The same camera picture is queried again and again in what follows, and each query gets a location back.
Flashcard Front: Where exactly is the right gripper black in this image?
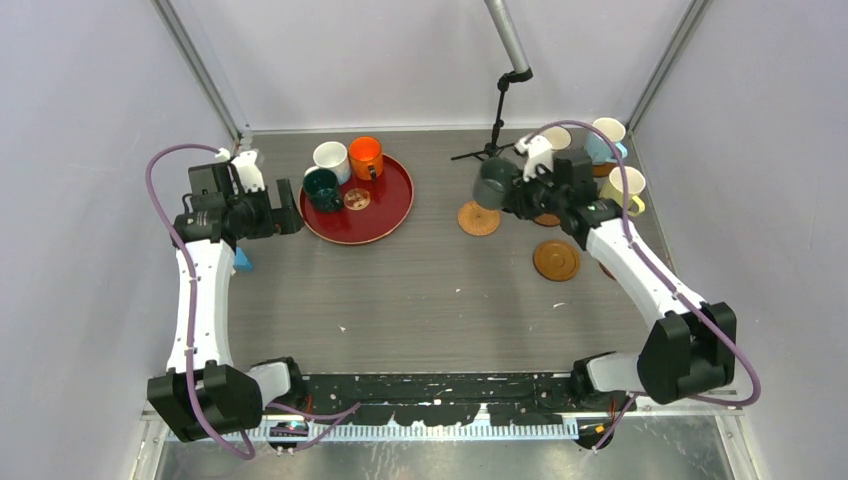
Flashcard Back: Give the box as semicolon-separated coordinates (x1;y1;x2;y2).
505;161;567;221

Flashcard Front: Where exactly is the wooden coaster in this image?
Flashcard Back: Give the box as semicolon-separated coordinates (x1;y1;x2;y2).
533;214;560;228
532;240;581;282
598;262;617;280
592;162;617;178

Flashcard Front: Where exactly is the dark teal cup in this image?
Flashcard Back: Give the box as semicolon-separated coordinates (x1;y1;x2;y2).
302;167;344;213

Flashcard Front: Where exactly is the yellow mug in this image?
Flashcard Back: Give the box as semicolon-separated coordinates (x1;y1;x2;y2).
599;166;647;217

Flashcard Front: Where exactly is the light blue mug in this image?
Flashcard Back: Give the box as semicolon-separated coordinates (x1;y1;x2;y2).
584;117;628;166

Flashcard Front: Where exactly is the white cup brown rim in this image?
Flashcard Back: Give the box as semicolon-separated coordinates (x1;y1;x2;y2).
542;126;572;151

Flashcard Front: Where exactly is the dark green cup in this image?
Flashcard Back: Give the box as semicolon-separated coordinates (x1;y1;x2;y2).
472;157;522;210

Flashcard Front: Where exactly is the red round tray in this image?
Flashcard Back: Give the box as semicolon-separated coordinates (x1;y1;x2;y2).
298;154;414;246

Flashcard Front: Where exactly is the woven rattan coaster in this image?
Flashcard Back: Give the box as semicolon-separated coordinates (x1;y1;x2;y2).
457;201;500;236

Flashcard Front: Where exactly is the orange cup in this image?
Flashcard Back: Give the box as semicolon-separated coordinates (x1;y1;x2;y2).
348;136;383;181

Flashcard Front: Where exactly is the microphone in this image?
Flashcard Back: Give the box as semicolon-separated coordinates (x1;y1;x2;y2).
450;0;534;161

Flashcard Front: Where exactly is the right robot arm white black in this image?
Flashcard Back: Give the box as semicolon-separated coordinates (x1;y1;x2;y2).
504;150;736;411

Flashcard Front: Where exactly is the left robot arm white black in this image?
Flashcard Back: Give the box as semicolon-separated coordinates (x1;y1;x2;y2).
147;162;307;442

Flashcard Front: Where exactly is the white cup back left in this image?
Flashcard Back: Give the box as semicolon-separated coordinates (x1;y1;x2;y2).
304;141;353;185

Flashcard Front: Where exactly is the small blue object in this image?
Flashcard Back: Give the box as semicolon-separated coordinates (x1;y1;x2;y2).
233;247;254;272

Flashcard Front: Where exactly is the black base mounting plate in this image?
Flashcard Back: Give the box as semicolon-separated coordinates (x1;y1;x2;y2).
274;373;627;427

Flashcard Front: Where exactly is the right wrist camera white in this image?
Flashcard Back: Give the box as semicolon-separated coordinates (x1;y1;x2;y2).
513;134;553;183

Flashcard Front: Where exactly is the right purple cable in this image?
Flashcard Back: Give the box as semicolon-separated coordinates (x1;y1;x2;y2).
523;119;763;455

